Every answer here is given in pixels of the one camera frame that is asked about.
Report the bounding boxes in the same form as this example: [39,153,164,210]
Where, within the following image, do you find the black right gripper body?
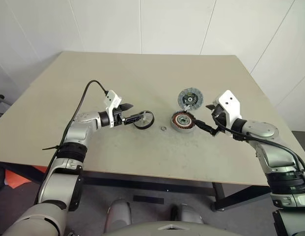
[211,104,228,135]

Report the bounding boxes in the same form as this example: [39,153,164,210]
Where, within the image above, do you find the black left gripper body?
[112,108,127,126]

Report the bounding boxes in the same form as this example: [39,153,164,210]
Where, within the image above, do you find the black ring part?
[134,110,155,131]

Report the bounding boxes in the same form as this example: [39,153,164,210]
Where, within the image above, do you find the motor stator with copper windings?
[170,110,197,133]

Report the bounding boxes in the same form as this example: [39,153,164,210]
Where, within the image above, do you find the grey rounded robot leg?
[170,204,204,226]
[104,199,132,233]

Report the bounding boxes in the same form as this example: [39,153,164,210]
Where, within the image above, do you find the grey robot torso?
[65,221,241,236]

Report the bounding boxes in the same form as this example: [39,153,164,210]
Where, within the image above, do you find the orange floor object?
[4,165,49,189]

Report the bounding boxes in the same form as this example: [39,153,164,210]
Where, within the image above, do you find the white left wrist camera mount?
[102,90,122,128]

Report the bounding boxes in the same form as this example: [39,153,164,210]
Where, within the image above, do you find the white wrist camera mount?
[214,89,243,128]
[102,90,122,128]

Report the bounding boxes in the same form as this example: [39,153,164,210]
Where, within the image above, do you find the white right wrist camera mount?
[214,89,243,128]

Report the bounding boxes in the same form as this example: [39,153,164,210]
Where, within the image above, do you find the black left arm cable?
[43,80,109,177]

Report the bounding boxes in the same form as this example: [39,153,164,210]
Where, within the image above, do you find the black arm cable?
[43,80,109,177]
[212,112,305,182]

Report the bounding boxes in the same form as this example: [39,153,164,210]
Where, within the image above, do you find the black table frame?
[0,161,273,212]

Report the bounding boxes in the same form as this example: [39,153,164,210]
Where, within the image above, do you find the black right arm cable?
[212,112,305,182]

